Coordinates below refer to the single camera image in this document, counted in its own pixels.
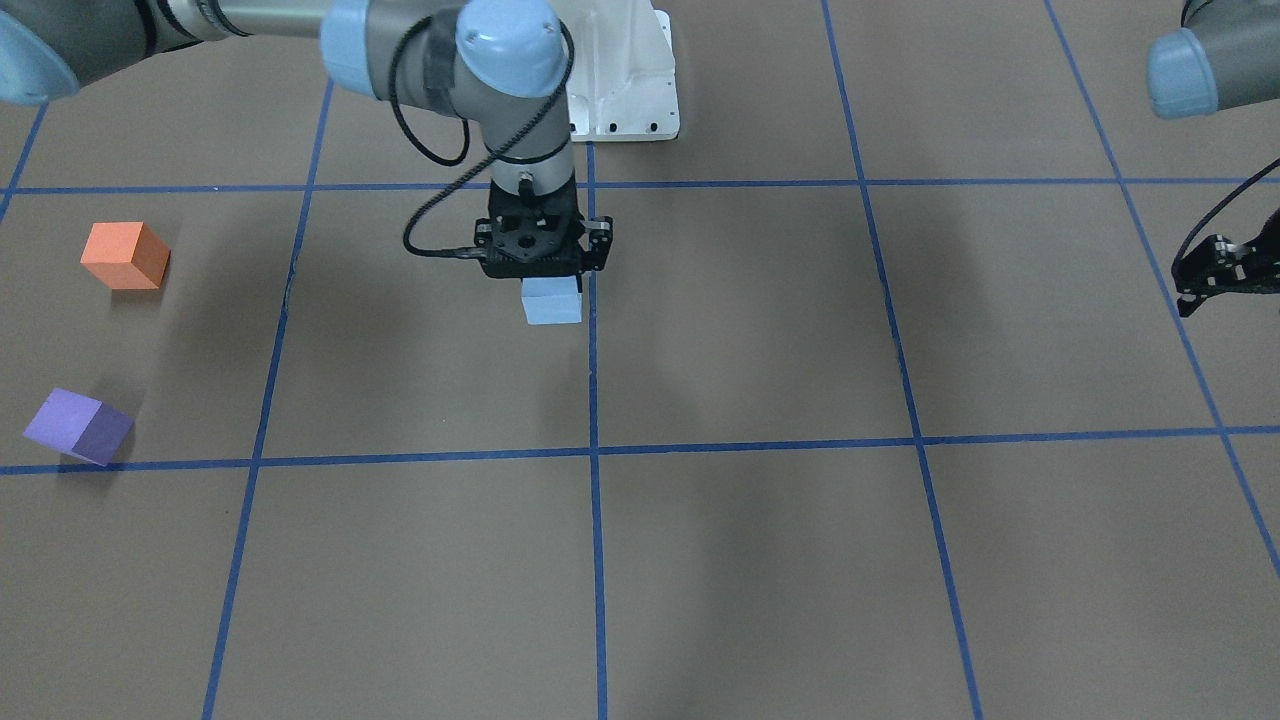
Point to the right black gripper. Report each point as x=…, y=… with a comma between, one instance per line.
x=599, y=243

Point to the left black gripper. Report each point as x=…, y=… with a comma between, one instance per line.
x=1226, y=262

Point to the light blue foam block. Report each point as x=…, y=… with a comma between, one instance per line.
x=552, y=300

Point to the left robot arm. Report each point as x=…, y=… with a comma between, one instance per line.
x=1224, y=55

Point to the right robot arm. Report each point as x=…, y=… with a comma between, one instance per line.
x=449, y=71

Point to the orange foam block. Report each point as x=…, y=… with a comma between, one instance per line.
x=126, y=256

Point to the purple foam block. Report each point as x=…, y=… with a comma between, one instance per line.
x=79, y=426

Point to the brown paper table mat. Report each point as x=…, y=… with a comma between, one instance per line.
x=881, y=409

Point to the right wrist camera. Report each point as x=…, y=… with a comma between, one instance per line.
x=524, y=246

